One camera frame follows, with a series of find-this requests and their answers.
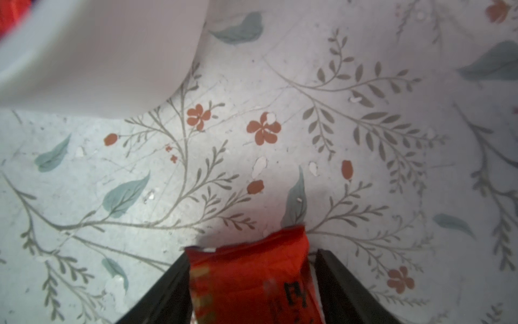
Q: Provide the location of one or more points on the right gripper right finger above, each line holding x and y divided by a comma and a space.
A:
344, 299

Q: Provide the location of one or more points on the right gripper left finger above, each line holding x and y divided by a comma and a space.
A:
168, 301

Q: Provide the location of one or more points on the red tea bag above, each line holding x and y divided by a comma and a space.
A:
12, 13
267, 281

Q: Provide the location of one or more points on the white plastic storage box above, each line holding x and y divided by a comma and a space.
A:
112, 59

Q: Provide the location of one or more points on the red tea bag in box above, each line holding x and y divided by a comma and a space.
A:
12, 13

